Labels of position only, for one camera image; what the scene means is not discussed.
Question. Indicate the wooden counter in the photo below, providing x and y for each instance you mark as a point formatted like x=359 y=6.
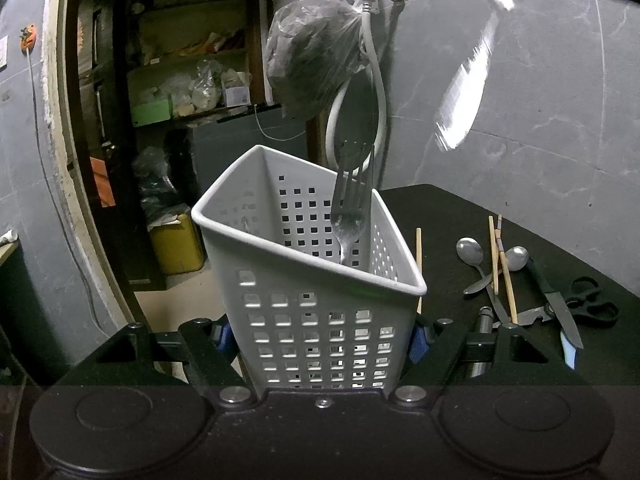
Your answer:
x=5 y=252

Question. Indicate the orange plug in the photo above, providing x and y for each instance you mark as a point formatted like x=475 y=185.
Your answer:
x=27 y=39

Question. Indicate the yellow bin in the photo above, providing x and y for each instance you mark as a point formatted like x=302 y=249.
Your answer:
x=177 y=245

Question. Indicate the white wall switch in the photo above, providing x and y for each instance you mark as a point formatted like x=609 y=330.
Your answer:
x=3 y=52

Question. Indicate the green box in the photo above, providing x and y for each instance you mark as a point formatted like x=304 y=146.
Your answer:
x=150 y=112

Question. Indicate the dark wooden door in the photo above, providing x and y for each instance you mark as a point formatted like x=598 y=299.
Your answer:
x=117 y=240

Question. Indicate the grey cabinet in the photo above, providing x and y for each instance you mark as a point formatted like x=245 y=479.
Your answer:
x=240 y=155

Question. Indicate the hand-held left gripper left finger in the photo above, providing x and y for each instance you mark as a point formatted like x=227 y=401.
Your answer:
x=224 y=341

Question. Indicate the small white box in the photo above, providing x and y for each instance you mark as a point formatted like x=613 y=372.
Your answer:
x=237 y=95

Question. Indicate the pile of plastic bags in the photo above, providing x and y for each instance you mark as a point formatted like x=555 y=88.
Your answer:
x=155 y=180

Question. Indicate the plain wooden chopstick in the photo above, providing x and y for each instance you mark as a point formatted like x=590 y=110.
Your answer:
x=419 y=260

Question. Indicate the hanging grey plastic bag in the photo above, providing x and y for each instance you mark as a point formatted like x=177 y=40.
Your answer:
x=310 y=55

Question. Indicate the small metal spoon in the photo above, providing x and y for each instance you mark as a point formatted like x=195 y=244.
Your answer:
x=517 y=258
x=469 y=251

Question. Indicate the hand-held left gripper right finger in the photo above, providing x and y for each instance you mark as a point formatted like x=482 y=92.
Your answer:
x=417 y=345

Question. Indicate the blue white utensil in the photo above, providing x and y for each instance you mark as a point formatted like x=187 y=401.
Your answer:
x=569 y=352

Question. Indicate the wooden shelf unit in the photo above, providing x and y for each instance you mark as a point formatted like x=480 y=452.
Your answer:
x=150 y=67

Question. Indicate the cream door frame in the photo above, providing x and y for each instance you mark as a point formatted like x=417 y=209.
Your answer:
x=55 y=85

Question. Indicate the metal fork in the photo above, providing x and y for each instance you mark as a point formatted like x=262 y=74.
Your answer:
x=350 y=195

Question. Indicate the white perforated utensil basket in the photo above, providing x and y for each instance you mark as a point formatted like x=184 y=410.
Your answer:
x=300 y=320

